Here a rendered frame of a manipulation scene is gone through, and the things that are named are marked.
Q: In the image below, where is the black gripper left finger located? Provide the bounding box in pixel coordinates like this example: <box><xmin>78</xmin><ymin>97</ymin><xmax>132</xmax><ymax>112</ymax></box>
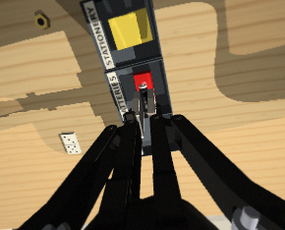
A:
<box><xmin>17</xmin><ymin>90</ymin><xmax>143</xmax><ymax>230</ymax></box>

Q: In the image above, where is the white domino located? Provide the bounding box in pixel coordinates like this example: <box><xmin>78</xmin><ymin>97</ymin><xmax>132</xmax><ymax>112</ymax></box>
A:
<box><xmin>61</xmin><ymin>133</ymin><xmax>82</xmax><ymax>154</ymax></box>

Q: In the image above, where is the brass hex nut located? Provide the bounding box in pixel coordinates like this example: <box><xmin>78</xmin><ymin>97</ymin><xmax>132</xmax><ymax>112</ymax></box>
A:
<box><xmin>34</xmin><ymin>14</ymin><xmax>50</xmax><ymax>29</ymax></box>

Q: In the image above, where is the red nine-volt battery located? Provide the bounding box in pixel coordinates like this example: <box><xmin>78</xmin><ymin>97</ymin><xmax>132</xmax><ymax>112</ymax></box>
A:
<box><xmin>134</xmin><ymin>70</ymin><xmax>154</xmax><ymax>91</ymax></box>

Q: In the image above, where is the dark grey rack of labelled bins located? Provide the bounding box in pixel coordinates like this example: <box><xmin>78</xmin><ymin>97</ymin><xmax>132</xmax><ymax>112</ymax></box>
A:
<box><xmin>79</xmin><ymin>0</ymin><xmax>173</xmax><ymax>157</ymax></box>

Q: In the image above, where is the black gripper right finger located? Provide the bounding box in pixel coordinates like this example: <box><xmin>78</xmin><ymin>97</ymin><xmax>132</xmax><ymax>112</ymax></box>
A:
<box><xmin>147</xmin><ymin>88</ymin><xmax>285</xmax><ymax>230</ymax></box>

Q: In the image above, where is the black aaa battery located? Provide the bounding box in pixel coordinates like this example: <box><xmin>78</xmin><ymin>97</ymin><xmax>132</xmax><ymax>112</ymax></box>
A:
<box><xmin>139</xmin><ymin>84</ymin><xmax>148</xmax><ymax>117</ymax></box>

